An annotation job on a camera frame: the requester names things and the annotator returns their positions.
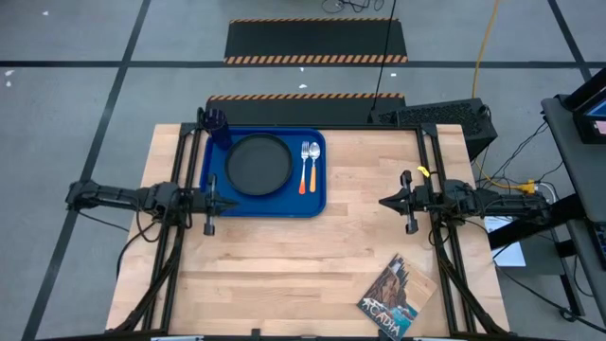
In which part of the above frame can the black perforated computer case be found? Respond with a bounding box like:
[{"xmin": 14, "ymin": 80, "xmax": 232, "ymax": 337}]
[{"xmin": 368, "ymin": 98, "xmax": 498, "ymax": 161}]

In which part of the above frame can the white paper sheet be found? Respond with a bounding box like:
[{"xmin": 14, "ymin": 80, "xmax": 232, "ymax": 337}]
[{"xmin": 482, "ymin": 215, "xmax": 526, "ymax": 269}]

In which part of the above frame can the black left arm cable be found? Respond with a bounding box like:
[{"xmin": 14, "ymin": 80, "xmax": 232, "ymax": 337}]
[{"xmin": 116, "ymin": 218, "xmax": 162, "ymax": 280}]

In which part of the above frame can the Acadia picture book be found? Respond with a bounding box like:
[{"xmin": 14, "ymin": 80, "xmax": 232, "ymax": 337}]
[{"xmin": 357, "ymin": 253, "xmax": 437, "ymax": 341}]

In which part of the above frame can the grey side table top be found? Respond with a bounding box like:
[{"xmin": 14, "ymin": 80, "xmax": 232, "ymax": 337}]
[{"xmin": 542, "ymin": 94, "xmax": 606, "ymax": 224}]

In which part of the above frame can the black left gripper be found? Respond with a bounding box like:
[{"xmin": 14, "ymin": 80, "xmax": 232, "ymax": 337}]
[{"xmin": 187, "ymin": 173, "xmax": 240, "ymax": 237}]

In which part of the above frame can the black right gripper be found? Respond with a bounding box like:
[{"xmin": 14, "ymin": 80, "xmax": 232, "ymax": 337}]
[{"xmin": 378, "ymin": 169, "xmax": 439, "ymax": 234}]

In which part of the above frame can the large black hazard-striped floor mat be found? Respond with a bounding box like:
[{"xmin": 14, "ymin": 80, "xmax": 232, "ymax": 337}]
[{"xmin": 223, "ymin": 17, "xmax": 409, "ymax": 65}]

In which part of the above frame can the black round plate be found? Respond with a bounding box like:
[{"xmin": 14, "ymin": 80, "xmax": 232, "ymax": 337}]
[{"xmin": 224, "ymin": 132, "xmax": 294, "ymax": 197}]

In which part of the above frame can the blue plastic tray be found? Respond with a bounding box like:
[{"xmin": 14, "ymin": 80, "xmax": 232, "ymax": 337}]
[{"xmin": 199, "ymin": 127, "xmax": 328, "ymax": 219}]

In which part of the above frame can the coiled black cable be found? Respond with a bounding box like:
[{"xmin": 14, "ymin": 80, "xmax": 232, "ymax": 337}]
[{"xmin": 321, "ymin": 0, "xmax": 385, "ymax": 14}]

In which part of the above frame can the long black floor cable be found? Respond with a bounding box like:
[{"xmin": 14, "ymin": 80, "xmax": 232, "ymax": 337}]
[{"xmin": 370, "ymin": 0, "xmax": 398, "ymax": 115}]

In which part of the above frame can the purple plastic cup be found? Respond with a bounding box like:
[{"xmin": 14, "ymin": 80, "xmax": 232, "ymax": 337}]
[{"xmin": 202, "ymin": 107, "xmax": 234, "ymax": 151}]

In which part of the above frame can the fork with orange handle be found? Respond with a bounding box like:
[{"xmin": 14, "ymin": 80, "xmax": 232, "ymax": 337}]
[{"xmin": 298, "ymin": 140, "xmax": 311, "ymax": 195}]

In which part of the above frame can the black monitor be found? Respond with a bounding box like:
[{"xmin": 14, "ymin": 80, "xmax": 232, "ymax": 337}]
[{"xmin": 562, "ymin": 68, "xmax": 606, "ymax": 146}]

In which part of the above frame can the yellow power cable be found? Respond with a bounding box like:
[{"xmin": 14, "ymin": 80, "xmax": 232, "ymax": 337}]
[{"xmin": 472, "ymin": 0, "xmax": 537, "ymax": 194}]

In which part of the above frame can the spoon with yellow-orange handle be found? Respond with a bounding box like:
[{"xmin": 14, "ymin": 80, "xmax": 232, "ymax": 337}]
[{"xmin": 308, "ymin": 141, "xmax": 322, "ymax": 193}]

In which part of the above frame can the black side table stand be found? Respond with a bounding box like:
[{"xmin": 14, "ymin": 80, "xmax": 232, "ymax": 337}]
[{"xmin": 487, "ymin": 193, "xmax": 588, "ymax": 323}]

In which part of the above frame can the narrow black hazard-striped floor mat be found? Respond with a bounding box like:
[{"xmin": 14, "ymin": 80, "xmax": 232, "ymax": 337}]
[{"xmin": 205, "ymin": 93, "xmax": 407, "ymax": 126}]

